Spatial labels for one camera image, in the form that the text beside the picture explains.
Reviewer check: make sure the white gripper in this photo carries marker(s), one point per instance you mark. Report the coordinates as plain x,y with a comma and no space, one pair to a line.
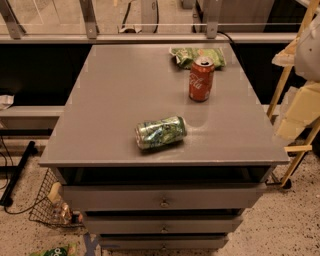
308,53

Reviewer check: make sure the green jalapeno chip bag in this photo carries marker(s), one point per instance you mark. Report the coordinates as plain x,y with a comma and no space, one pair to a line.
185,56

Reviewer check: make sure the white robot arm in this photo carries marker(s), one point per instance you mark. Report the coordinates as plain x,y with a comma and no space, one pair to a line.
303,53

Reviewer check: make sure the green bag on floor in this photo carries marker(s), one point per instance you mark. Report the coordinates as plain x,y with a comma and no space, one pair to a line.
67,250

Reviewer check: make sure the red Coca-Cola can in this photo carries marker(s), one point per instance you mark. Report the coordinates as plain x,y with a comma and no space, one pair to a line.
201,78

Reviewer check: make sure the top grey drawer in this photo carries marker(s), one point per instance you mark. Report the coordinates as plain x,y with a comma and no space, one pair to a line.
165,197

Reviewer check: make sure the grey drawer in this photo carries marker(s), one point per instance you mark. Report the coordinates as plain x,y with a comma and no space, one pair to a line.
165,197
162,224
162,242

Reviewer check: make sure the grey drawer cabinet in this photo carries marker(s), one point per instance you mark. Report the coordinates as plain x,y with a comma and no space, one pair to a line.
229,137

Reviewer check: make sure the middle grey drawer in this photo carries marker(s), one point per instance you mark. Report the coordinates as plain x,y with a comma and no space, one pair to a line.
162,224

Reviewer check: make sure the crushed green soda can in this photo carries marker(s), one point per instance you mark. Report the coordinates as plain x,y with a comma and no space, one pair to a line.
154,134

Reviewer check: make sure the bottom grey drawer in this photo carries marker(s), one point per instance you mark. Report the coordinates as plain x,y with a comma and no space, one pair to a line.
162,242

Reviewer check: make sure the black metal floor stand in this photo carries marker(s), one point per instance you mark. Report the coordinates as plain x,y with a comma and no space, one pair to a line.
14,173

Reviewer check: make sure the white crumpled paper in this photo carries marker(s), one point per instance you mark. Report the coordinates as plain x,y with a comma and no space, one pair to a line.
6,101

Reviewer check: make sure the metal railing with brackets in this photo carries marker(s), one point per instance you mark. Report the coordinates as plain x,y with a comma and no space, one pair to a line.
108,21

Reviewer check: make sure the wire mesh basket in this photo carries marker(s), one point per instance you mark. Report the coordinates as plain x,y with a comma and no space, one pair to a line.
50,209

